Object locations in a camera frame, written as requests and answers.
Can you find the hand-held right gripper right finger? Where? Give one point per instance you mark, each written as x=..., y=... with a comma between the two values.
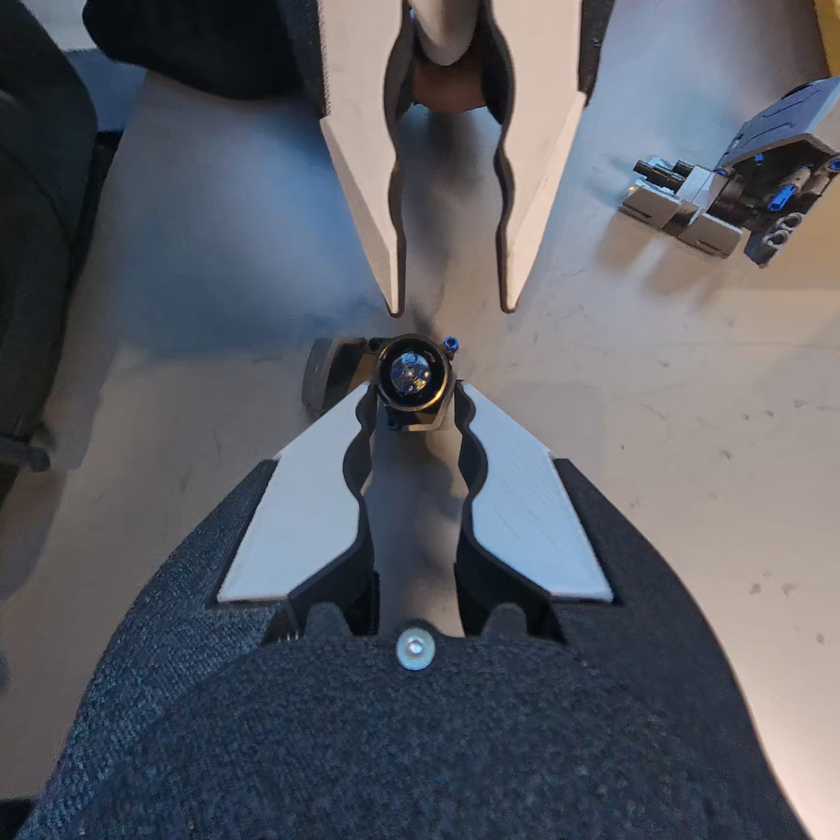
x=531, y=525

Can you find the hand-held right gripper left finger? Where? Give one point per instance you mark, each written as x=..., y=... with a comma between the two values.
x=302, y=525

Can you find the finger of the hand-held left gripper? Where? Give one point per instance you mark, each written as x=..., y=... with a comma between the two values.
x=544, y=98
x=354, y=98

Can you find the grey curved brick panel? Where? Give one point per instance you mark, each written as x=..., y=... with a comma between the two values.
x=321, y=374

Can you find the grey black wheel assembly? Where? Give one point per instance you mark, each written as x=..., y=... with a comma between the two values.
x=413, y=374

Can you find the grey brick block assembly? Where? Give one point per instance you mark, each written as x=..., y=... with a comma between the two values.
x=774, y=131

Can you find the grey desk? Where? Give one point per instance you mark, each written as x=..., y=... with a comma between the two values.
x=656, y=394

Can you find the person's left hand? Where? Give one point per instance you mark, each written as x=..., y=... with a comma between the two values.
x=449, y=88

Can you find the grey mesh chair seat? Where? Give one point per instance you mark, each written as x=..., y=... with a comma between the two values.
x=105, y=85

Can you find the yellow plastic bin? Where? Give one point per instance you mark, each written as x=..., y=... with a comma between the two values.
x=828, y=33

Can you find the person's black printed sweatshirt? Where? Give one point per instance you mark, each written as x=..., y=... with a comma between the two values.
x=39, y=229

